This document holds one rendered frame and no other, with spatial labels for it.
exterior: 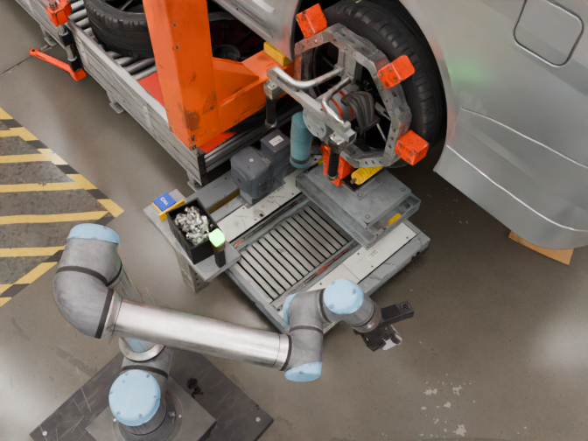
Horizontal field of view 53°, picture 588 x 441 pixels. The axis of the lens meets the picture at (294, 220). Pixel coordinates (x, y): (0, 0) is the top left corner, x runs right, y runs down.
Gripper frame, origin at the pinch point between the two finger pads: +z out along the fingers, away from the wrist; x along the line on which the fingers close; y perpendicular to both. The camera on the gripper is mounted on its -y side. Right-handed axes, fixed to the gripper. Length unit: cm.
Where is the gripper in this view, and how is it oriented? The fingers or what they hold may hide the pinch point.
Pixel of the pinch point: (400, 339)
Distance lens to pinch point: 179.7
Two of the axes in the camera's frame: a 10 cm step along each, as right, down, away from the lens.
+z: 4.9, 4.9, 7.2
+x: 3.4, 6.5, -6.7
